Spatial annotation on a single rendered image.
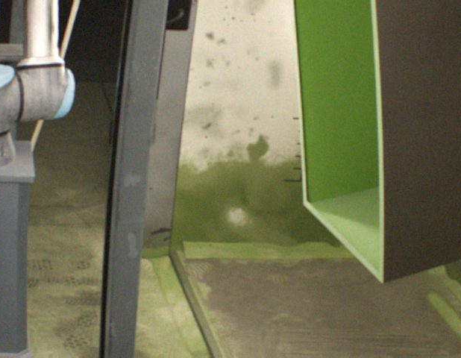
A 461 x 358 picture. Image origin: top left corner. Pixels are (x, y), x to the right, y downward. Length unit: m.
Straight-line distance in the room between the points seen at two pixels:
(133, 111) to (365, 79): 1.77
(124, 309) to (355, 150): 1.75
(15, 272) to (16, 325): 0.19
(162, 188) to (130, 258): 2.09
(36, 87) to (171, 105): 0.90
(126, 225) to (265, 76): 2.11
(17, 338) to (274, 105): 1.38
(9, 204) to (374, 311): 1.45
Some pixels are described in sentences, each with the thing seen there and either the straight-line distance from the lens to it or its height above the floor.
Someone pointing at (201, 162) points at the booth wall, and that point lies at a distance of 3.71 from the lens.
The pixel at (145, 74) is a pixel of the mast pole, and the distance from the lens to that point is 1.54.
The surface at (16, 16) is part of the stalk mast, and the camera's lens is 3.68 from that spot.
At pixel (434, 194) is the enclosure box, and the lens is 2.77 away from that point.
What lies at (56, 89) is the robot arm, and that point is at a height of 0.86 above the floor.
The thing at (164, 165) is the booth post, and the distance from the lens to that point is 3.69.
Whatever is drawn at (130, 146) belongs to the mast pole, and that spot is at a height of 1.13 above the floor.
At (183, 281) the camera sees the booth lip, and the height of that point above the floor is 0.04.
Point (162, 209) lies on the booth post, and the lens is 3.76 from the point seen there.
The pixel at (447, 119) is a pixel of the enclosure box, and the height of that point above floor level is 0.96.
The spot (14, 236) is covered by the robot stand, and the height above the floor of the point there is 0.45.
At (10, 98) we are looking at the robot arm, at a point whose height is 0.84.
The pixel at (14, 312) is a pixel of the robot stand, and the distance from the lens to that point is 2.99.
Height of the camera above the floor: 1.65
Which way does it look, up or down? 20 degrees down
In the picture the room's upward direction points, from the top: 7 degrees clockwise
